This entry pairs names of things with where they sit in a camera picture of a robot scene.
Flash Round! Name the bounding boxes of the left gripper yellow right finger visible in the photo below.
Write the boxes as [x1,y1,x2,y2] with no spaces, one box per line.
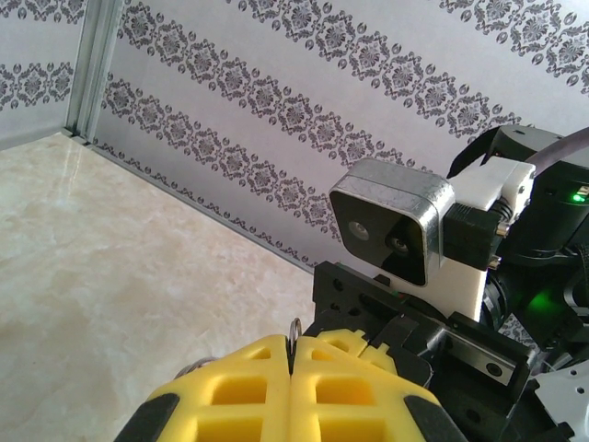
[292,335,445,442]

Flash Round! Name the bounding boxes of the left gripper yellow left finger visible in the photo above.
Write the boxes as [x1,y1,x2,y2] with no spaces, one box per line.
[120,333,295,442]

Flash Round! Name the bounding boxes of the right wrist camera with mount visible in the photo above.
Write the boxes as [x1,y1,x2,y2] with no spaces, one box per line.
[329,154,538,321]

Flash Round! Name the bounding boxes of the aluminium frame post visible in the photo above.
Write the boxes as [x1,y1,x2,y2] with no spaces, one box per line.
[64,0,124,142]

